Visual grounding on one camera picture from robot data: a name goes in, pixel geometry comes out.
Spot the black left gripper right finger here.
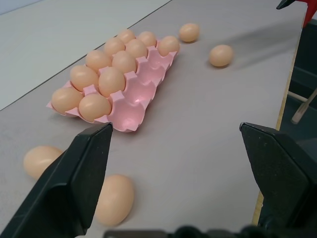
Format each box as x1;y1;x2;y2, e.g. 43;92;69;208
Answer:
239;122;317;227

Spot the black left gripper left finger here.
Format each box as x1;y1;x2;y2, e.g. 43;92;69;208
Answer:
0;122;114;238

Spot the pink plastic egg tray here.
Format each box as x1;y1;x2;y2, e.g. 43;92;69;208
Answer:
45;37;180;133

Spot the beige egg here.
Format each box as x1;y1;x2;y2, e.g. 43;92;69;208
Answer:
51;88;83;113
111;51;137;74
85;50;113;73
209;45;234;67
125;39;148;59
179;23;200;42
98;67;126;98
23;145;64;180
116;29;136;45
104;37;126;57
158;35;180;57
70;65;100;92
78;94;112;121
94;174;135;226
137;31;157;47

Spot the light wooden leg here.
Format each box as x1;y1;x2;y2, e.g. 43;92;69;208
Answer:
290;87;317;124

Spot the red and black object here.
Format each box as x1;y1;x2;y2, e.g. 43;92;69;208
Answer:
276;0;317;28

